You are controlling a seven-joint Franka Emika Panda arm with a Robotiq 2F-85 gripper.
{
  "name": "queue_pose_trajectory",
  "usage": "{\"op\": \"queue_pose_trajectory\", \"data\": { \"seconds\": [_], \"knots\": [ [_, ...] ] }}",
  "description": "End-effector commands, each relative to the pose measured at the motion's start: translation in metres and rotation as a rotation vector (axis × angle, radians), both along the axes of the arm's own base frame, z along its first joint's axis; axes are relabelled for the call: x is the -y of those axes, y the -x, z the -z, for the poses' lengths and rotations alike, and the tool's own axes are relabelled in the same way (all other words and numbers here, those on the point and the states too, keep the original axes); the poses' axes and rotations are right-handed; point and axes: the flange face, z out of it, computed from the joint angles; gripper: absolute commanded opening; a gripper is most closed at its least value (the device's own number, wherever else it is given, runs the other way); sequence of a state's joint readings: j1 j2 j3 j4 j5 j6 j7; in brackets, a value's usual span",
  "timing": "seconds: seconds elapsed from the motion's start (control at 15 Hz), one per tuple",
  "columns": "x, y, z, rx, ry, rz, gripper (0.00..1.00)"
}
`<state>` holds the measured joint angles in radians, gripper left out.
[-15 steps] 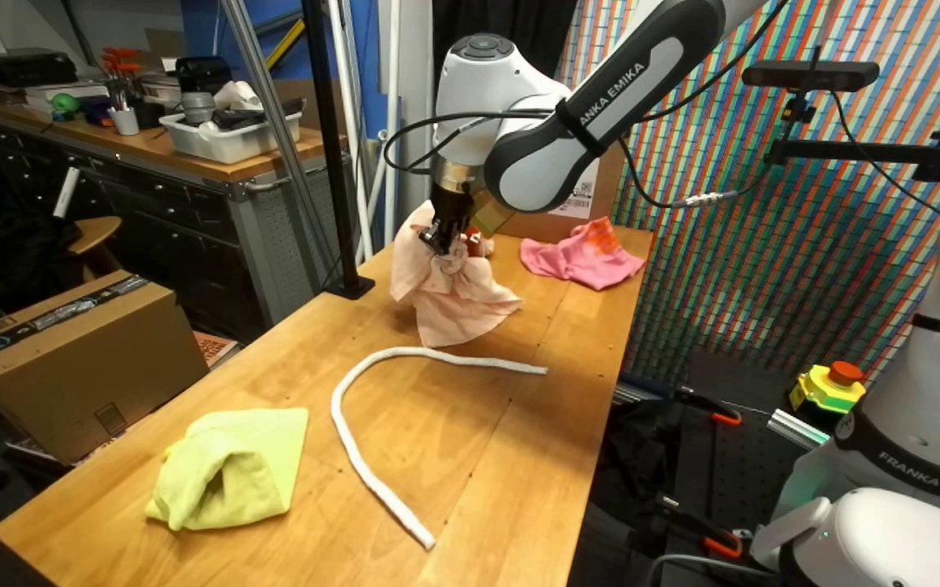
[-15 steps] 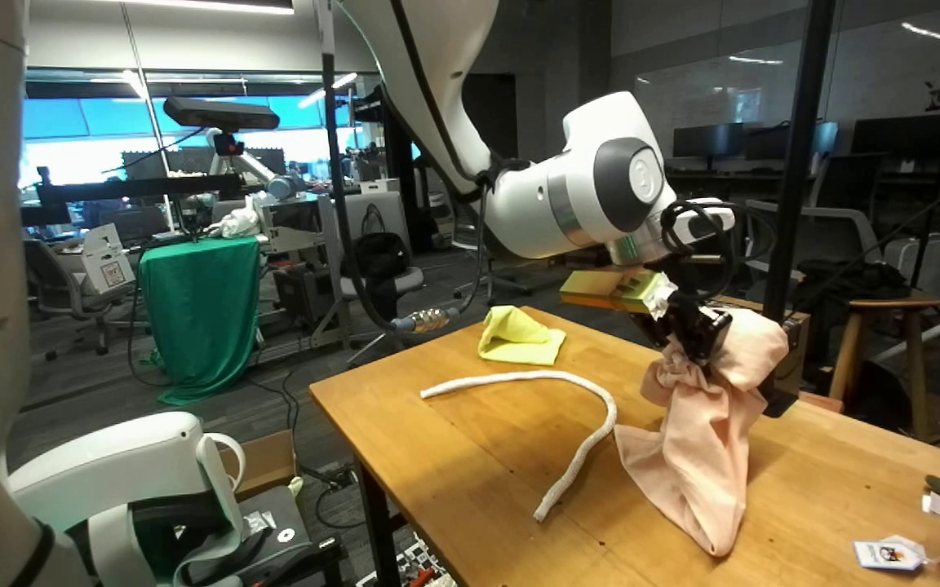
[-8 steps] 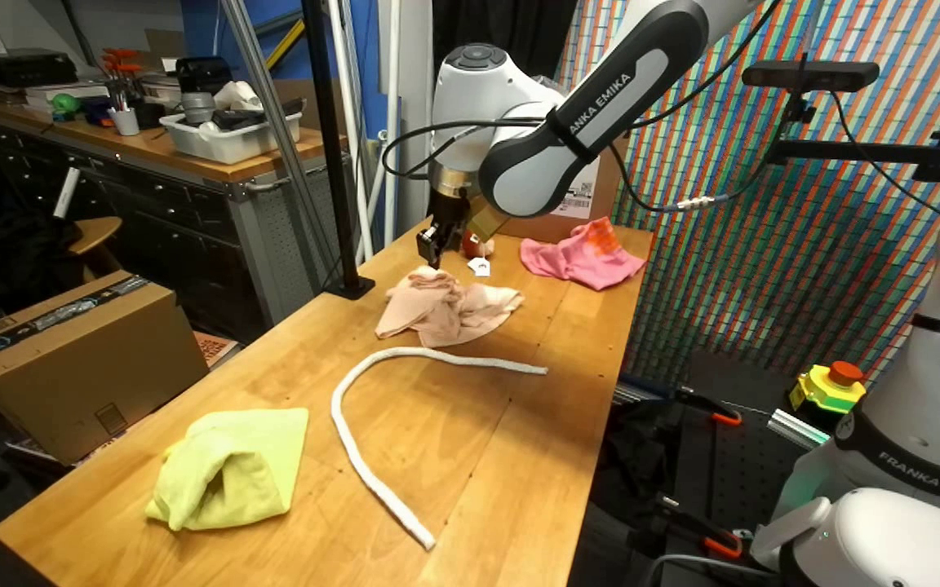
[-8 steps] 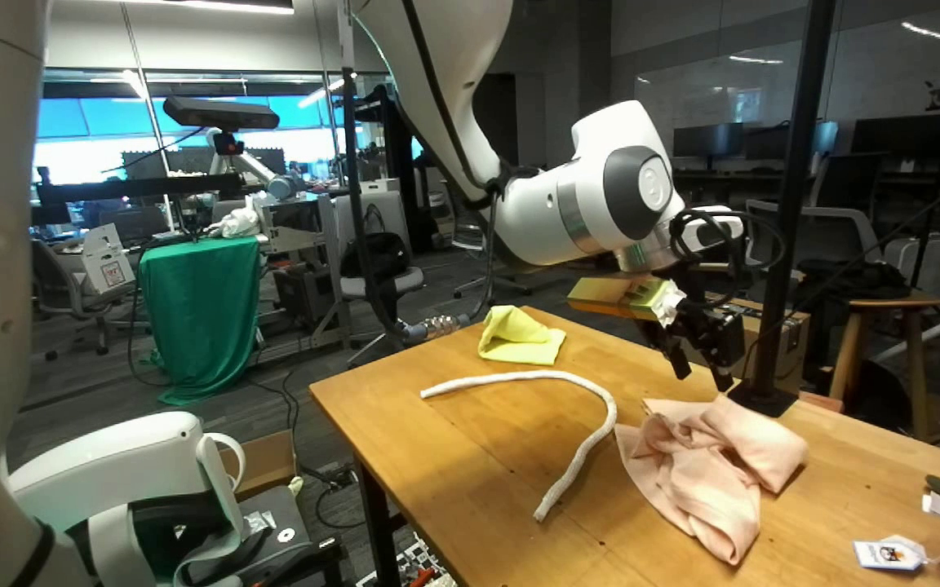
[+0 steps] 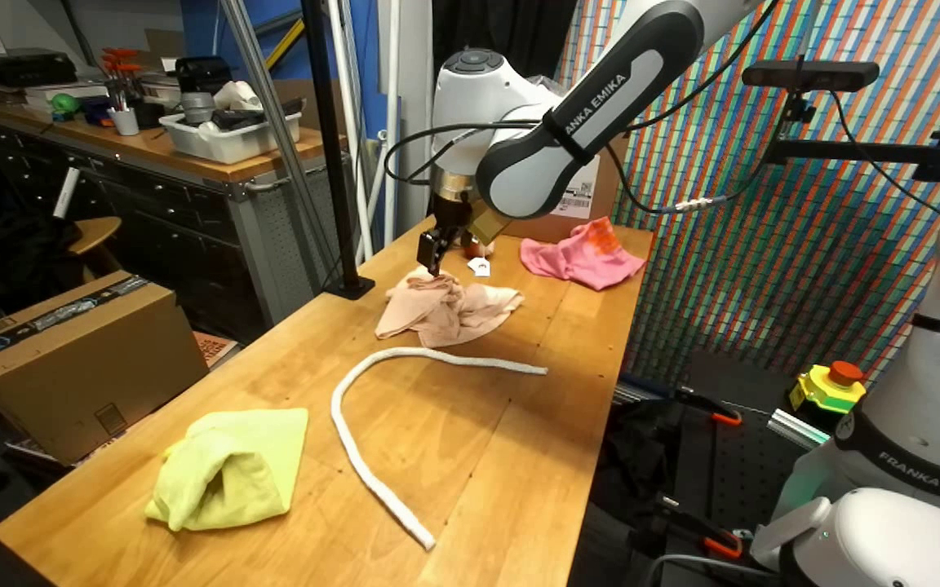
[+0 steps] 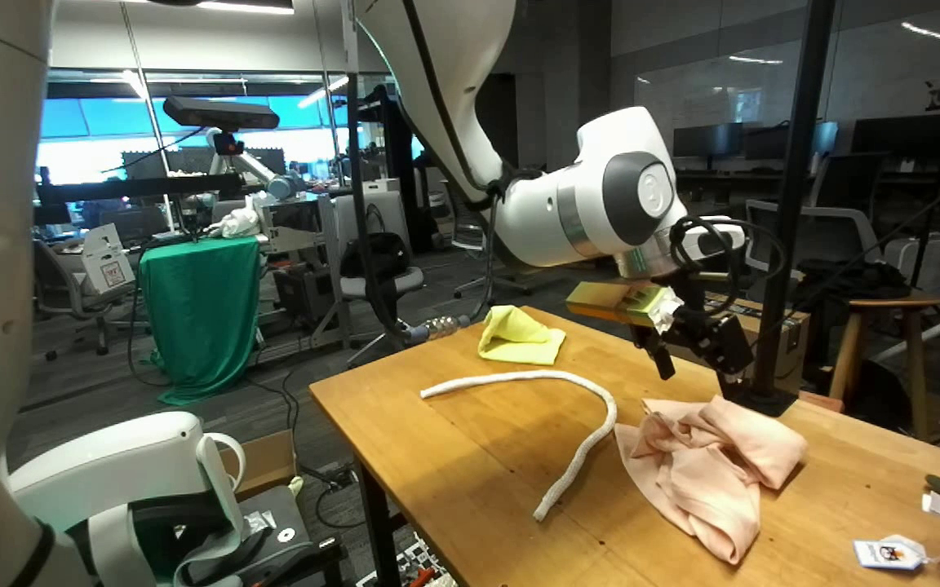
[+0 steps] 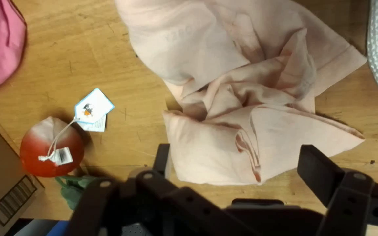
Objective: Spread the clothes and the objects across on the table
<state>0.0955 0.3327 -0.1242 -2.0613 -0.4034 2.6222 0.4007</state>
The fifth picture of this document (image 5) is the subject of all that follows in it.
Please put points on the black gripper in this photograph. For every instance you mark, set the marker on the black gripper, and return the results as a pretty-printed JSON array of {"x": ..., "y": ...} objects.
[{"x": 448, "y": 222}]

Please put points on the red tomato plush with tag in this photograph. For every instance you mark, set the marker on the red tomato plush with tag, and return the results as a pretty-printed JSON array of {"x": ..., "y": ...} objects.
[{"x": 479, "y": 261}]

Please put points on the peach cloth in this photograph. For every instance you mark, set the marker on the peach cloth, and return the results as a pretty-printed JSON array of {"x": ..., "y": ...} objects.
[{"x": 448, "y": 310}]

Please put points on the pink cloth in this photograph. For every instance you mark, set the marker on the pink cloth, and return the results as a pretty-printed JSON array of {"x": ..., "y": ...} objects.
[{"x": 590, "y": 264}]

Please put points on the orange striped fabric piece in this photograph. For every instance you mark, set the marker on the orange striped fabric piece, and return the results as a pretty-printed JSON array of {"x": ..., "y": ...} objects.
[{"x": 598, "y": 232}]

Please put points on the yellow-green cloth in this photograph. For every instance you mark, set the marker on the yellow-green cloth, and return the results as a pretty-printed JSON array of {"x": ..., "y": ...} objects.
[{"x": 229, "y": 466}]

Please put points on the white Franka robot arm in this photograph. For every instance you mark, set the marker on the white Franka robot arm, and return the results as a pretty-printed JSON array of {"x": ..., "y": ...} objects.
[{"x": 555, "y": 119}]

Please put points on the black vertical pole stand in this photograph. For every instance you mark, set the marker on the black vertical pole stand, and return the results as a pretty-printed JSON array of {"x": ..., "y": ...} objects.
[{"x": 328, "y": 140}]

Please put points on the cardboard box with white label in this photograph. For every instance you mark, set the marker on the cardboard box with white label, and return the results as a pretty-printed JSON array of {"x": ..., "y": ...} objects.
[{"x": 585, "y": 206}]

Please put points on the silver aluminium pole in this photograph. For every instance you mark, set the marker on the silver aluminium pole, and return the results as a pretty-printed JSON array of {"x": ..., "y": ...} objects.
[{"x": 269, "y": 109}]

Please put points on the white plastic bin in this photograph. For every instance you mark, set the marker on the white plastic bin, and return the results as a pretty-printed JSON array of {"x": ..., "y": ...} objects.
[{"x": 221, "y": 140}]

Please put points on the wooden top counter cabinet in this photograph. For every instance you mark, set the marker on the wooden top counter cabinet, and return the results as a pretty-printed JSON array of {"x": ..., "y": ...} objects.
[{"x": 163, "y": 218}]

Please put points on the black orange clamp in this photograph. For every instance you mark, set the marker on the black orange clamp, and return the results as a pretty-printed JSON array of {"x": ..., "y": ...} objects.
[
  {"x": 722, "y": 547},
  {"x": 722, "y": 415}
]

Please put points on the white cup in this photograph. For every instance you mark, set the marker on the white cup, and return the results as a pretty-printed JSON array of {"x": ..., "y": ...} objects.
[{"x": 126, "y": 119}]

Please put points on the wooden stool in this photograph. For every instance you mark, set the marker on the wooden stool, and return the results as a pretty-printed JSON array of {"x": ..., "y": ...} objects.
[{"x": 95, "y": 232}]

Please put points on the cardboard box with black tape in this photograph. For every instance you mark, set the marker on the cardboard box with black tape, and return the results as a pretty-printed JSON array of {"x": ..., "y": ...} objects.
[{"x": 80, "y": 369}]

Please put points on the yellow red emergency stop button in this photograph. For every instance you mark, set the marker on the yellow red emergency stop button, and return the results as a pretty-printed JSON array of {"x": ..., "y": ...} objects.
[{"x": 822, "y": 389}]

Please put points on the black backpack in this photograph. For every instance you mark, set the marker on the black backpack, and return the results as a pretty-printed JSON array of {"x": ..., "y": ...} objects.
[{"x": 14, "y": 254}]

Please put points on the black stereo camera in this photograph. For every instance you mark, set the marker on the black stereo camera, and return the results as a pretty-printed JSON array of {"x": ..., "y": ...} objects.
[{"x": 806, "y": 76}]

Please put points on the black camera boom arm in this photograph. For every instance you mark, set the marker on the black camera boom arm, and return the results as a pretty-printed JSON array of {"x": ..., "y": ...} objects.
[{"x": 850, "y": 150}]

